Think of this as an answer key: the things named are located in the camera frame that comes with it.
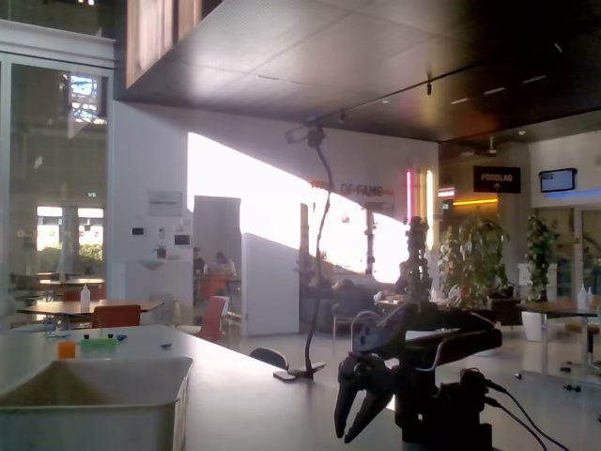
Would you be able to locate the dark wooden table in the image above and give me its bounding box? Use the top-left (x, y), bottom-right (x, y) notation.
top-left (515, 299), bottom-right (601, 380)

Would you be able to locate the wall monitor screen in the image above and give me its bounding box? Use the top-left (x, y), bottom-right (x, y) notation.
top-left (538, 167), bottom-right (578, 194)

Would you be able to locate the large leafy potted plant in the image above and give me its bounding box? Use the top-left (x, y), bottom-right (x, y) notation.
top-left (438, 214), bottom-right (512, 325)

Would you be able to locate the tall plant in white pot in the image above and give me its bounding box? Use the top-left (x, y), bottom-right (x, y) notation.
top-left (520, 213), bottom-right (561, 343)

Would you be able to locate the dark climbing plant column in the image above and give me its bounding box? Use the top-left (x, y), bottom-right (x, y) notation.
top-left (404, 215), bottom-right (431, 306)

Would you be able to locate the white wall poster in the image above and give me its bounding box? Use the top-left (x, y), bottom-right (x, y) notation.
top-left (146, 189), bottom-right (184, 218)

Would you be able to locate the red chair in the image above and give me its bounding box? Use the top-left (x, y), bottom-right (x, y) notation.
top-left (193, 295), bottom-right (228, 344)

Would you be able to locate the black gooseneck clamp holder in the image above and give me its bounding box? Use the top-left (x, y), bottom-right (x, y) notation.
top-left (272, 140), bottom-right (336, 382)

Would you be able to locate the white plastic bin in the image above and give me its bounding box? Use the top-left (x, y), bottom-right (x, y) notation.
top-left (0, 355), bottom-right (195, 451)

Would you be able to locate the seated person in light top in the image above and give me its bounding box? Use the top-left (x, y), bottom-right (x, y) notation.
top-left (215, 248), bottom-right (238, 275)

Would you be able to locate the black chair back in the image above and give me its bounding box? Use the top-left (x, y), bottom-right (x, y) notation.
top-left (248, 346), bottom-right (289, 370)

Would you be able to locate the seated person at table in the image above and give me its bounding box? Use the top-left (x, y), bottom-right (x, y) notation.
top-left (393, 261), bottom-right (413, 301)

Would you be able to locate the orange chair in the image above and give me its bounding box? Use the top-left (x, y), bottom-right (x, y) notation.
top-left (90, 303), bottom-right (143, 330)

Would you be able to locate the black cable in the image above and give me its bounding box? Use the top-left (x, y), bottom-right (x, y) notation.
top-left (486, 380), bottom-right (570, 451)
top-left (485, 397), bottom-right (549, 451)

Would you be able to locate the green flat block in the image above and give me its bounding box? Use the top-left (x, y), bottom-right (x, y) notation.
top-left (79, 337), bottom-right (119, 352)

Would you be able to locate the white light tube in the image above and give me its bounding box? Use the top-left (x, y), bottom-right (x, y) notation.
top-left (424, 169), bottom-right (435, 251)

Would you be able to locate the white partition cabinet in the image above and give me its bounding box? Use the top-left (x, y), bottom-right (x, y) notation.
top-left (240, 232), bottom-right (301, 337)

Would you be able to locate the wooden cafe table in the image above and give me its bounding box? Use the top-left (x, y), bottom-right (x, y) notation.
top-left (17, 299), bottom-right (165, 331)

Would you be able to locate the webcam on gooseneck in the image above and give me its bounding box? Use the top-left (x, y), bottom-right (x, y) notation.
top-left (285, 122), bottom-right (328, 148)

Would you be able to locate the black foodlab sign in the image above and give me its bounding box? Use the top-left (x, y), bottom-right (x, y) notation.
top-left (472, 164), bottom-right (522, 194)

